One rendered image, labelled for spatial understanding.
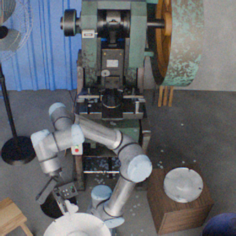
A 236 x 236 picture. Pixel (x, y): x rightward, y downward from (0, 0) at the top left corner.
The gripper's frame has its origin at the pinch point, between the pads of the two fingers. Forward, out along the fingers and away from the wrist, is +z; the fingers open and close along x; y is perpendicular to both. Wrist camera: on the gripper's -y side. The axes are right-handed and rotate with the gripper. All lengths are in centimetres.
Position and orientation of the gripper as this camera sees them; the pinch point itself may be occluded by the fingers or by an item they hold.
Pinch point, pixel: (67, 219)
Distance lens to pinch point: 117.9
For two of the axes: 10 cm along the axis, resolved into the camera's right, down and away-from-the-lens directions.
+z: 3.4, 9.4, 0.0
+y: 8.6, -3.1, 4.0
